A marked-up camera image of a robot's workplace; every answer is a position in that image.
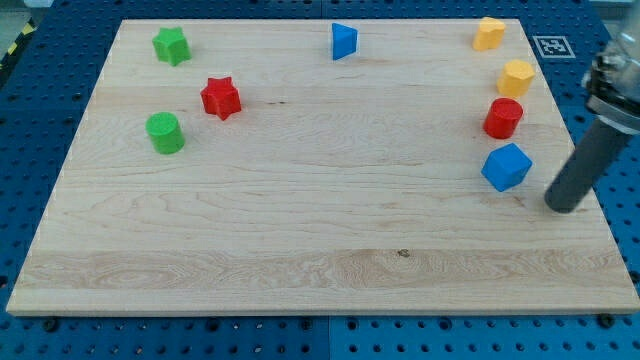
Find yellow hexagon block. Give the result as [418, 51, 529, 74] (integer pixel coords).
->
[496, 59, 535, 98]

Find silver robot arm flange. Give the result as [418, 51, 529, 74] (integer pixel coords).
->
[583, 1, 639, 135]

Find wooden board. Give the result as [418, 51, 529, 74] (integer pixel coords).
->
[7, 19, 639, 317]

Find red star block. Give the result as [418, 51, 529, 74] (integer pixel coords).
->
[200, 76, 242, 121]

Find red cylinder block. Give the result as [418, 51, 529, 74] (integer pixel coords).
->
[483, 98, 524, 139]

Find blue triangle block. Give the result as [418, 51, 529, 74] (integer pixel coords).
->
[331, 23, 358, 61]

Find blue cube block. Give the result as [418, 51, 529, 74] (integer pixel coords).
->
[481, 143, 533, 192]

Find green cylinder block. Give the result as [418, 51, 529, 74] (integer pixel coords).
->
[145, 112, 185, 154]

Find white fiducial marker tag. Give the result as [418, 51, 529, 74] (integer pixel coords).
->
[533, 35, 575, 59]

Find green star block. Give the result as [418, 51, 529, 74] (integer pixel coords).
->
[152, 27, 192, 66]

